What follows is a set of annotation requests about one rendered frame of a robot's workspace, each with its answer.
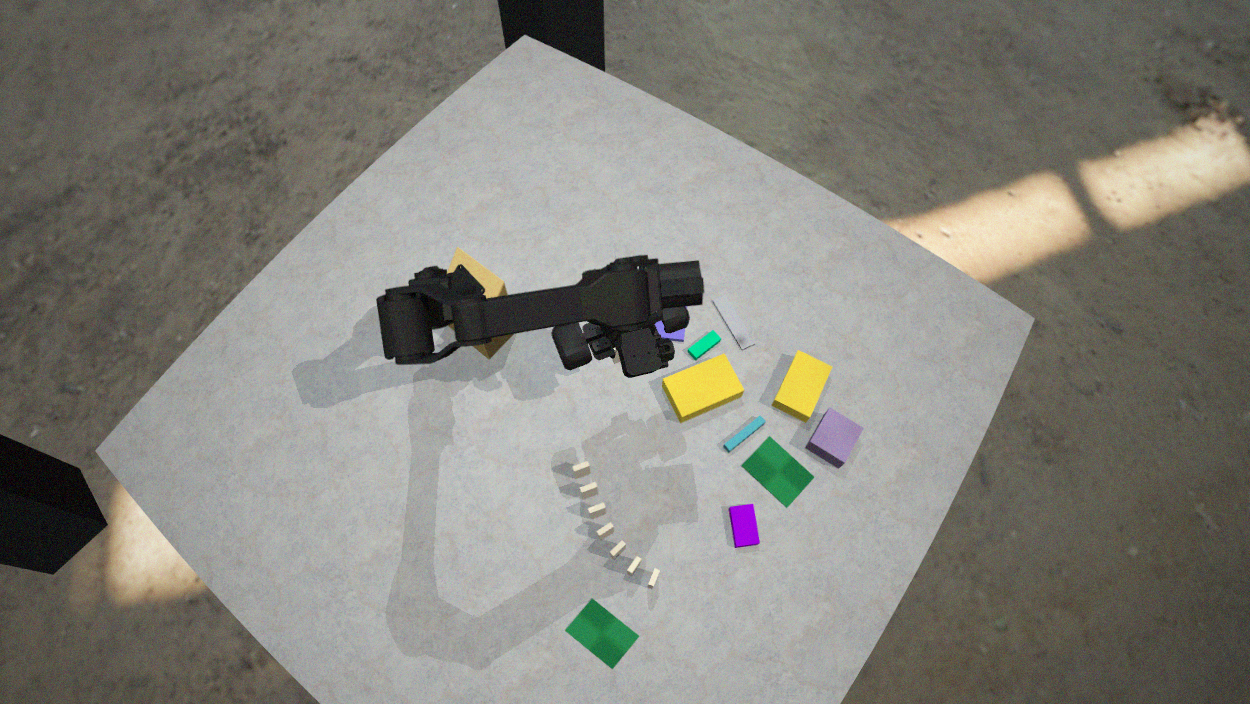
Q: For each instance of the teal rectangular block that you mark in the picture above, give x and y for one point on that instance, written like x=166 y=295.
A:
x=744 y=433

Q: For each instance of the green rectangular block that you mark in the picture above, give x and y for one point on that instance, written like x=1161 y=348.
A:
x=704 y=345

